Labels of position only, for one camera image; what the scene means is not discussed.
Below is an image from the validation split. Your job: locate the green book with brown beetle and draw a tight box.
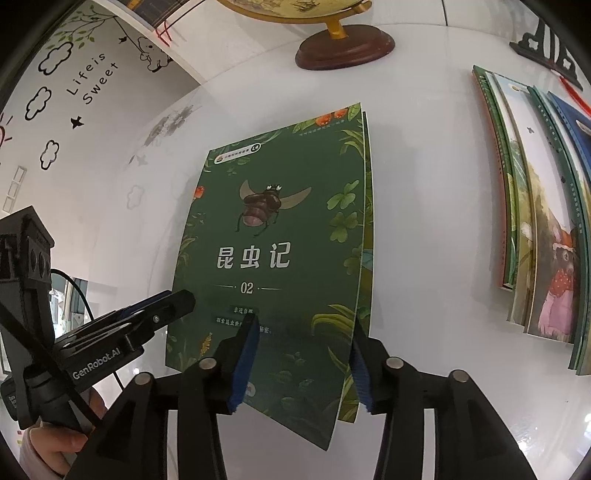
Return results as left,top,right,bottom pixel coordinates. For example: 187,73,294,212
165,102,372,450

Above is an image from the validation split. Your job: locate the black lettering wall decal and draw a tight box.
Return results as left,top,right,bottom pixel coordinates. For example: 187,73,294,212
65,52,122,108

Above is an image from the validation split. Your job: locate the white wall switch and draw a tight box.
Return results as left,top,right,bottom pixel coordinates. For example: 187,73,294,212
1,166,27,214

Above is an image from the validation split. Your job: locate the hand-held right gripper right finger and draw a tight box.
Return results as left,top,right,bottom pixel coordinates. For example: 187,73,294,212
349,329,528,480

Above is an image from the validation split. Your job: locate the blue book with eagle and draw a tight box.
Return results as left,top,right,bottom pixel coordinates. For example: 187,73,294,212
547,90,591,148

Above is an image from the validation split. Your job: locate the rabbit book with swimming rabbit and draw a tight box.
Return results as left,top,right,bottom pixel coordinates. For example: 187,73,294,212
531,85,591,376

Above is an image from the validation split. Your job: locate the black fan stand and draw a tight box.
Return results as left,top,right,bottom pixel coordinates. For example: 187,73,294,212
510,18,580,86

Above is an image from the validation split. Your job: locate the black cable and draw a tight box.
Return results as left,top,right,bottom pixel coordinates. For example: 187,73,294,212
48,269,127,391

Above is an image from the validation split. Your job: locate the green book with yellow flowers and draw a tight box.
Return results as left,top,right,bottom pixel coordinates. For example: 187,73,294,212
472,65,515,291

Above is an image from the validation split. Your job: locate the yellow desk globe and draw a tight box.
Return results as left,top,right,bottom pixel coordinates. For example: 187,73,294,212
217,0,396,71

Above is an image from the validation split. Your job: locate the red tassel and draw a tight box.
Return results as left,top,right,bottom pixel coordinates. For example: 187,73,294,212
558,76,591,118

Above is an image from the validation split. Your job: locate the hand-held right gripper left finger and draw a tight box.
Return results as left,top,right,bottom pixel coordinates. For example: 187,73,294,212
76,316,260,480

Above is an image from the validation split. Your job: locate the person's left hand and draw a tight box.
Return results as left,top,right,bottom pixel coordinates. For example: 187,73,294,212
31,389,108,468

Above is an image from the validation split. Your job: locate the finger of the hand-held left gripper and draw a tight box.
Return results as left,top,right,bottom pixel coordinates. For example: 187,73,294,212
108,292,169,324
124,290,196,345

